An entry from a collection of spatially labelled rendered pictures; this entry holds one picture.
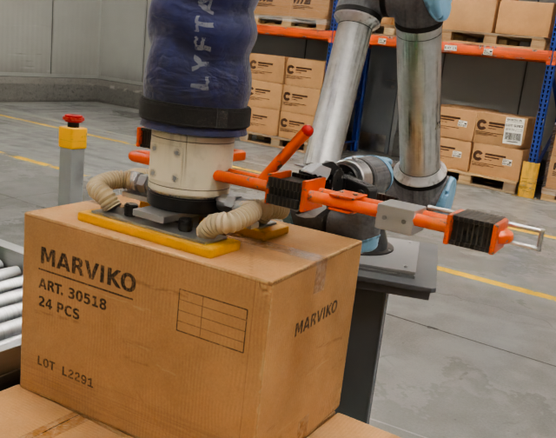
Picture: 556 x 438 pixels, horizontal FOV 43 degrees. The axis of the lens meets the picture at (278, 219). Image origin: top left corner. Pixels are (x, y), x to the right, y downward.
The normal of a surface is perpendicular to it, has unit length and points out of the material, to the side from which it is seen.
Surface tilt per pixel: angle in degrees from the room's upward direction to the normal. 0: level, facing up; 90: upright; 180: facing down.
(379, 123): 90
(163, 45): 73
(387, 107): 90
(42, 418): 0
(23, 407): 0
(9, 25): 90
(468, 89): 90
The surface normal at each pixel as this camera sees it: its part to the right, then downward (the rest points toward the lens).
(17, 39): 0.84, 0.22
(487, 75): -0.54, 0.14
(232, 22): 0.59, -0.09
